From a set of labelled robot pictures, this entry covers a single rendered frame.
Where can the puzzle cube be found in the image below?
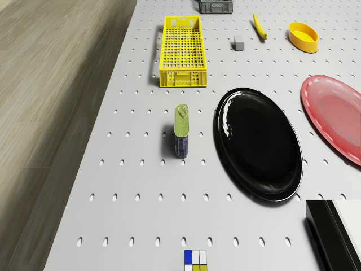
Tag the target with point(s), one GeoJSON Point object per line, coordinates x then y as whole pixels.
{"type": "Point", "coordinates": [195, 258]}

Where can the flat-sided can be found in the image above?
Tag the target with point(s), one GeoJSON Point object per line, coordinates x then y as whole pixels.
{"type": "Point", "coordinates": [181, 127]}

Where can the yellow basket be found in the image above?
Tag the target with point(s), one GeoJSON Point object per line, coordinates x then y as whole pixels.
{"type": "Point", "coordinates": [183, 79]}

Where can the black plate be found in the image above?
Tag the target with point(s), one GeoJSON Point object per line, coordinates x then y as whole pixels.
{"type": "Point", "coordinates": [258, 144]}

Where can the grey cube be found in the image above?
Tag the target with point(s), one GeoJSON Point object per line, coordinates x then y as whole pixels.
{"type": "Point", "coordinates": [239, 44]}

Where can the dark grey basket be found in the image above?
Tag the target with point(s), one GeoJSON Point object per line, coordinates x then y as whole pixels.
{"type": "Point", "coordinates": [215, 8]}

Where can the banana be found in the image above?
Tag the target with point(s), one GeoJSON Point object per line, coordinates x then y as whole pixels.
{"type": "Point", "coordinates": [259, 26]}

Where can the red plate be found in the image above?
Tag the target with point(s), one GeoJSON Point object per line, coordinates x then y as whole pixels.
{"type": "Point", "coordinates": [335, 115]}

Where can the yellow bowl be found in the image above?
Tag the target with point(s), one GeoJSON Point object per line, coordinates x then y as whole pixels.
{"type": "Point", "coordinates": [303, 35]}

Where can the black stove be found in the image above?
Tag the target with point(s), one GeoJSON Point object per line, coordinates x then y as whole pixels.
{"type": "Point", "coordinates": [324, 226]}

